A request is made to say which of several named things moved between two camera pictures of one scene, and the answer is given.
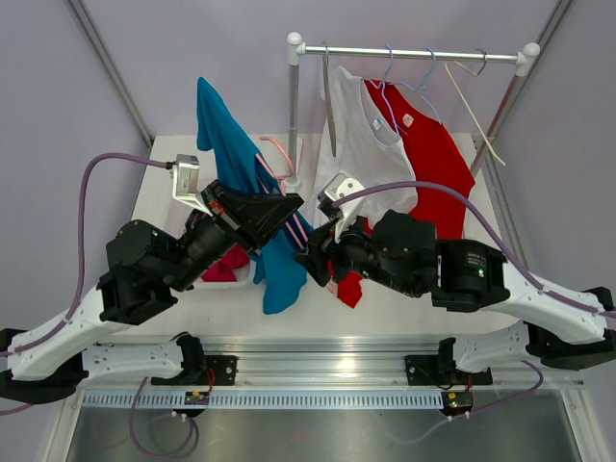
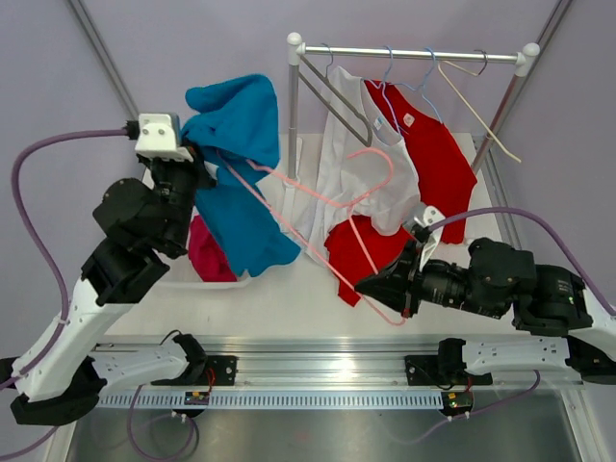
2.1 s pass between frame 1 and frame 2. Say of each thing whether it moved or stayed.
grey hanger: moved
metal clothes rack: stayed
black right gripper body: moved
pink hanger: moved
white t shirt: stayed
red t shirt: stayed
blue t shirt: moved
